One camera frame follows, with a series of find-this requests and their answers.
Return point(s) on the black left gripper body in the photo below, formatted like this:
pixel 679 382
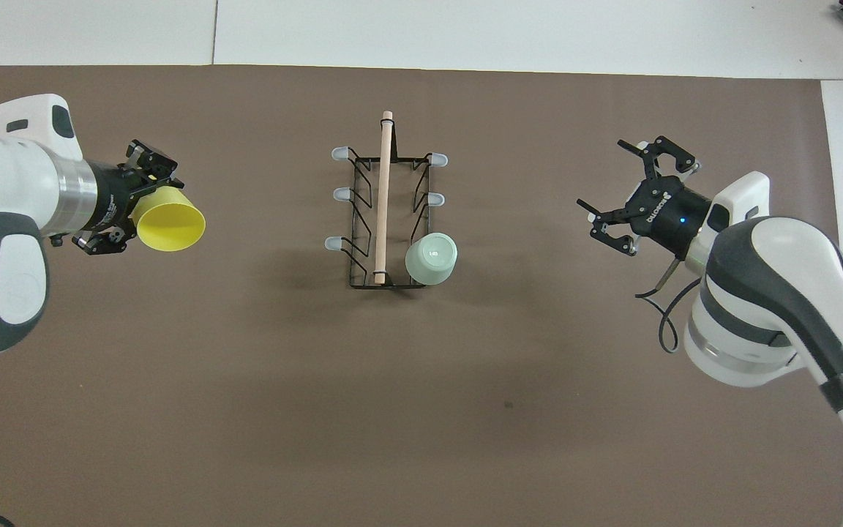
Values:
pixel 114 201

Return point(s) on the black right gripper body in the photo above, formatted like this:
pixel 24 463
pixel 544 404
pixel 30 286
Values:
pixel 667 212

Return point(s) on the yellow plastic cup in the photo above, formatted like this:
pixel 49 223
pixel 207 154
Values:
pixel 173 223

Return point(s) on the pale green plastic cup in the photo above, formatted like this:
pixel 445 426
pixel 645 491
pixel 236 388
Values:
pixel 432 260

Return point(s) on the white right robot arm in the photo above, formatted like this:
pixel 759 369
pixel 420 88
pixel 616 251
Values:
pixel 758 293

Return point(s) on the brown table mat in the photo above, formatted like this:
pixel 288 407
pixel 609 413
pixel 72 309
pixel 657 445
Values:
pixel 392 402

